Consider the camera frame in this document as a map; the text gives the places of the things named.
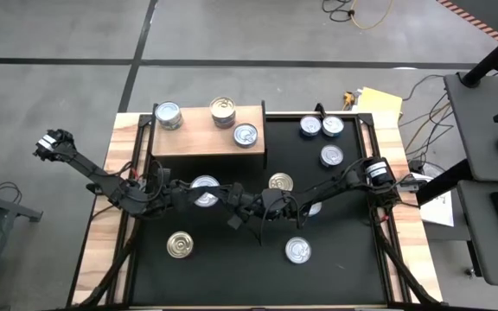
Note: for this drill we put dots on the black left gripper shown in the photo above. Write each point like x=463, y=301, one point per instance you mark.
x=177, y=198

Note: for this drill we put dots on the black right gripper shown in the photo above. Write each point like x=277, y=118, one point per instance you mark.
x=279, y=203

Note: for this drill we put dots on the silver-top reddish-side tuna can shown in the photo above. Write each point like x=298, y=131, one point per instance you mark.
x=206, y=201

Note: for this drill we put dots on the navy label tuna can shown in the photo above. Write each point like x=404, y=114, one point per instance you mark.
x=245, y=135

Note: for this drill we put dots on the gold-lid red-band tuna can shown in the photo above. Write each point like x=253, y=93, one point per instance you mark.
x=224, y=125

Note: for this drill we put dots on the teal tuna can with barcode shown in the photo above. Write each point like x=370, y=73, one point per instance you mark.
x=314, y=209

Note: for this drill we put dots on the tall red blue label can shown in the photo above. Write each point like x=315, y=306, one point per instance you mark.
x=281, y=180
x=222, y=107

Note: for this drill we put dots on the Bumble Bee light tuna can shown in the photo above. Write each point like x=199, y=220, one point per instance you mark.
x=170, y=128

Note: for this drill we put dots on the white green label tuna can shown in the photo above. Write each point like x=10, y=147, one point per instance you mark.
x=168, y=113

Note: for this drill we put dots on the blue label tuna can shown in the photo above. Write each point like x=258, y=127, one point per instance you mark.
x=310, y=125

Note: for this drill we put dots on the dark label tuna can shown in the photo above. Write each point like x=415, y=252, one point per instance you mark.
x=331, y=155

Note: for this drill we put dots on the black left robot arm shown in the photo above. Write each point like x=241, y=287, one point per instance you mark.
x=89, y=170

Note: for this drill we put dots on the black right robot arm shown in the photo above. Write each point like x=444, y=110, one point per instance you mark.
x=340, y=185

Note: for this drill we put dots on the yellow black hand tool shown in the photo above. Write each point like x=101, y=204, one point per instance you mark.
x=348, y=100

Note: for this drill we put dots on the yellow paper folder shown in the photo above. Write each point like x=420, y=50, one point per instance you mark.
x=381, y=103

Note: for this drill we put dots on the white paper sheet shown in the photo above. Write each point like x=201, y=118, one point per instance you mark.
x=441, y=211

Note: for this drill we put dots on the grey metal stand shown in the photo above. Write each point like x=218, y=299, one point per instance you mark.
x=7, y=207

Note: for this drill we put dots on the grey side desk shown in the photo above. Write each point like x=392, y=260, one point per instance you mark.
x=474, y=129
x=478, y=242

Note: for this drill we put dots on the black slanted pole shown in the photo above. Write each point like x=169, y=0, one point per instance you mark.
x=493, y=56

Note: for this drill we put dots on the wooden shelf black frame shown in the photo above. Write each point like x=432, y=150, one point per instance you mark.
x=197, y=140

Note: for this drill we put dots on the black metal table frame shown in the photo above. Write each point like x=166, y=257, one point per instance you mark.
x=130, y=276

